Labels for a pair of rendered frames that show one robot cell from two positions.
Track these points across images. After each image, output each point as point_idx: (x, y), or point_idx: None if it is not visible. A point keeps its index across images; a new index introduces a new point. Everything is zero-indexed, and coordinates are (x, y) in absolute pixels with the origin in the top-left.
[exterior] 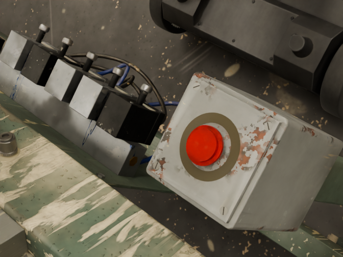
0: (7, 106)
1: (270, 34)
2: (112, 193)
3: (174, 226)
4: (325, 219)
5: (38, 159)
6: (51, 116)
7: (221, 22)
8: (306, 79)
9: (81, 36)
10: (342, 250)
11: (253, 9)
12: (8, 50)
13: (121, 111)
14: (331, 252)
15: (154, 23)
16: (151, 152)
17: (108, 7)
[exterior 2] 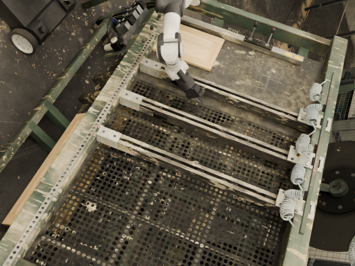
0: (141, 27)
1: (58, 9)
2: None
3: (83, 78)
4: (86, 30)
5: (158, 13)
6: (138, 23)
7: (50, 23)
8: (73, 5)
9: (10, 104)
10: (103, 20)
11: (50, 11)
12: (128, 27)
13: (143, 2)
14: (108, 20)
15: (16, 66)
16: (80, 63)
17: (2, 86)
